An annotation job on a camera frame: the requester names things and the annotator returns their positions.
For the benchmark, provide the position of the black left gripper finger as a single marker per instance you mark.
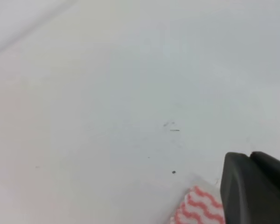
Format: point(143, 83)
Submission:
point(250, 188)

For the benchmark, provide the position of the pink white striped towel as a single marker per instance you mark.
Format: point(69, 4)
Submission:
point(199, 206)

